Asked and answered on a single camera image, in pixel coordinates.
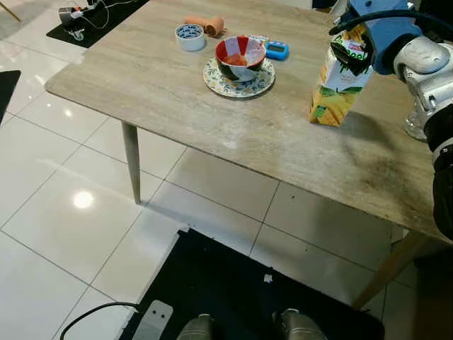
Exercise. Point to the yellow green juice carton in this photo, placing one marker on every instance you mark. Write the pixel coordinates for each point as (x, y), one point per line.
(331, 93)

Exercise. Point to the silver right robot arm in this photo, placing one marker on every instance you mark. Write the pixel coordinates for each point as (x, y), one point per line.
(428, 78)

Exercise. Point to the blue digital timer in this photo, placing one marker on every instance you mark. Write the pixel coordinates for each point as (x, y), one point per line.
(277, 50)

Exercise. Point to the red and white bowl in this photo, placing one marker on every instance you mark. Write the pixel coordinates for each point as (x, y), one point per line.
(244, 71)

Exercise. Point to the orange food piece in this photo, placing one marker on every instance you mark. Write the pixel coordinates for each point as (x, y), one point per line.
(236, 60)

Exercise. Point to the floral rimmed plate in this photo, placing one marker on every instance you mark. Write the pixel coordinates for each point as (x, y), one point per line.
(219, 83)

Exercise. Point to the white blue patterned cup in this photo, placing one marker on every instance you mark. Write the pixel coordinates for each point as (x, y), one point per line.
(190, 40)

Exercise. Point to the light wooden dining table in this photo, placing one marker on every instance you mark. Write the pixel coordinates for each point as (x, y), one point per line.
(177, 120)

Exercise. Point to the small black floor mat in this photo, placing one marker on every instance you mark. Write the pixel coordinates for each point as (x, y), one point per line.
(106, 28)

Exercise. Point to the large black floor mat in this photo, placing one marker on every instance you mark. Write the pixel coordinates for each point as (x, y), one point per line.
(233, 290)

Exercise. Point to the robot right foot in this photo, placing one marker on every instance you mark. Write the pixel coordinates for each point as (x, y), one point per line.
(301, 326)

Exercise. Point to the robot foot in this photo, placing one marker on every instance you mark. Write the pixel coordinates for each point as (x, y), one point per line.
(301, 326)
(195, 330)

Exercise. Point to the grey wheeled device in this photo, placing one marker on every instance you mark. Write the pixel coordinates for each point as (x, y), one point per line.
(73, 18)

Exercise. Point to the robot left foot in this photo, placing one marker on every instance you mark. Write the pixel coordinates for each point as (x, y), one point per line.
(195, 330)

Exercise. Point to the dark floor mat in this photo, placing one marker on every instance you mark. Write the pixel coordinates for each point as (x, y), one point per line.
(7, 92)

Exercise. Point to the grey metal bracket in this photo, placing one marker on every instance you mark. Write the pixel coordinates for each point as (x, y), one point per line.
(152, 320)

